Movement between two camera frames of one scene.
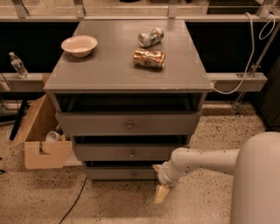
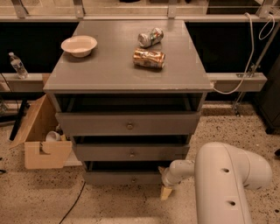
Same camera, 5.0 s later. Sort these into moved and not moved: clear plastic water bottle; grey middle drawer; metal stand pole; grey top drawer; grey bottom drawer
Moved: grey bottom drawer
Not moved: metal stand pole; grey middle drawer; grey top drawer; clear plastic water bottle
